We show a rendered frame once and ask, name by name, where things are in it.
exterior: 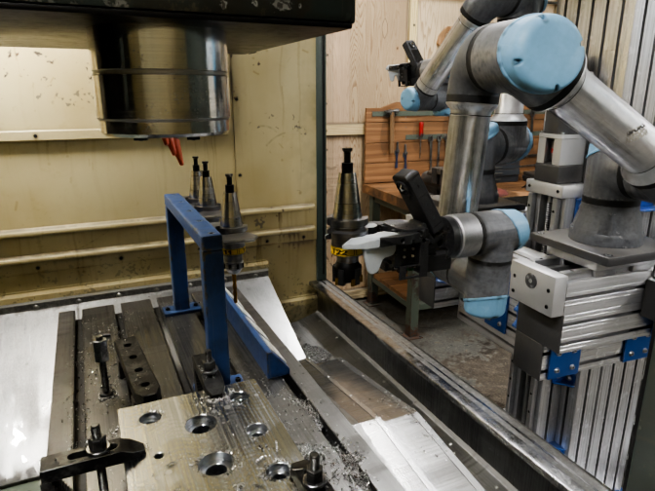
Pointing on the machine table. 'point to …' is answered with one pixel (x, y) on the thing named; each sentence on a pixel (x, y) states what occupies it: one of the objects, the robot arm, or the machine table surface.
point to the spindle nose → (159, 80)
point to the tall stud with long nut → (102, 363)
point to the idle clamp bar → (136, 364)
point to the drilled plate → (251, 410)
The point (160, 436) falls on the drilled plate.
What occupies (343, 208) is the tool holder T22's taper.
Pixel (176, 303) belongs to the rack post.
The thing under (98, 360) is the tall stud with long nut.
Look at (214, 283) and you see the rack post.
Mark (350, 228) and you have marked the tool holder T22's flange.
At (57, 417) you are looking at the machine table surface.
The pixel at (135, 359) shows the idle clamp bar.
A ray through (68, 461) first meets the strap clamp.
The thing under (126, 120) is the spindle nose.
